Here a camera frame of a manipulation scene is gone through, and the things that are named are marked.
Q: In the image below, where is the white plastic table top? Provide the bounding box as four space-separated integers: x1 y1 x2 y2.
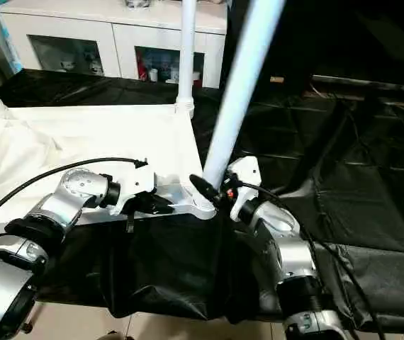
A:
0 103 221 236

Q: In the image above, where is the black table mat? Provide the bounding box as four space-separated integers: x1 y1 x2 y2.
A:
0 67 404 334

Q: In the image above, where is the white glass-door cabinet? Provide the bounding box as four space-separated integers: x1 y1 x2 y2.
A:
0 0 228 89

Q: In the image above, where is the long black bar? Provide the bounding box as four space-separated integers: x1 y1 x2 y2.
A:
311 74 404 91

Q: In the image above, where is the teal plastic object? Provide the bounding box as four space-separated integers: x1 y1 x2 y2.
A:
0 7 15 72

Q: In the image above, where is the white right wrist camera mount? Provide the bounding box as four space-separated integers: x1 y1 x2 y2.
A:
226 157 264 222

